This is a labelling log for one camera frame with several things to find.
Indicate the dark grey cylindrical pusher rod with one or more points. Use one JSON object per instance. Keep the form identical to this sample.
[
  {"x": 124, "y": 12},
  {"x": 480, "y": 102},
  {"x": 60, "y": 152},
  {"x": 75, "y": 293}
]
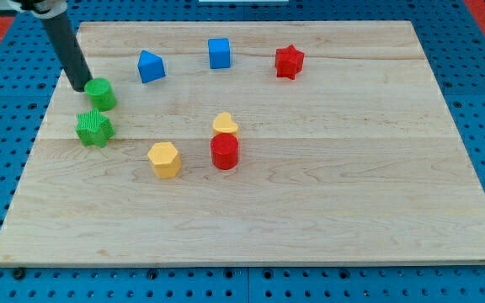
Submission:
[{"x": 63, "y": 38}]

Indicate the white rod mount collar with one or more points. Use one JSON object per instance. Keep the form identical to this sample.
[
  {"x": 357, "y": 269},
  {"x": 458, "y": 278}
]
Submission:
[{"x": 42, "y": 9}]

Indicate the green star block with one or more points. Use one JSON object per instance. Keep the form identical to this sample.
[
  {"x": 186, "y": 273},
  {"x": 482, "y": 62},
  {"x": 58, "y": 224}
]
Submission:
[{"x": 94, "y": 129}]

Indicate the yellow hexagon block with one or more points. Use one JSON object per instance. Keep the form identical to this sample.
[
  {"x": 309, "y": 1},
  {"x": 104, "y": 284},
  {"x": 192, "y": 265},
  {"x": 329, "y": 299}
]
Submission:
[{"x": 165, "y": 159}]

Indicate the red star block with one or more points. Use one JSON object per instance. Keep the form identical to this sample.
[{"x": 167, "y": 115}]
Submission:
[{"x": 288, "y": 62}]

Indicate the green cylinder block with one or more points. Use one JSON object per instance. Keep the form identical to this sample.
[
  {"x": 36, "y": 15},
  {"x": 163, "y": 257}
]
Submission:
[{"x": 100, "y": 94}]

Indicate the blue triangular prism block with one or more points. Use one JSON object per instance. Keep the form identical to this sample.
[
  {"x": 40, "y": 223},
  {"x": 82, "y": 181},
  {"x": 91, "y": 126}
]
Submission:
[{"x": 150, "y": 67}]

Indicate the blue cube block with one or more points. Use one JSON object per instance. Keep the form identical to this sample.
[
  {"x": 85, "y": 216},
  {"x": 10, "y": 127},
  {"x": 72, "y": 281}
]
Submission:
[{"x": 219, "y": 53}]

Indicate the yellow heart block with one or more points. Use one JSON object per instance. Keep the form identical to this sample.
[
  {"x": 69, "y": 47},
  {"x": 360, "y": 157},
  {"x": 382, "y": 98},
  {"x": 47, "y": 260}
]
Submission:
[{"x": 224, "y": 124}]

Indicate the red cylinder block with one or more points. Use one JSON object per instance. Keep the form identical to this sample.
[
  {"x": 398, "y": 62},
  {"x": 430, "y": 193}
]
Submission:
[{"x": 224, "y": 151}]

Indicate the light wooden board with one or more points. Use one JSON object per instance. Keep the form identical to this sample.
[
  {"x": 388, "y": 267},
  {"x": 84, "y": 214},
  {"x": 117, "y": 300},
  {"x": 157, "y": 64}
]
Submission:
[{"x": 356, "y": 162}]

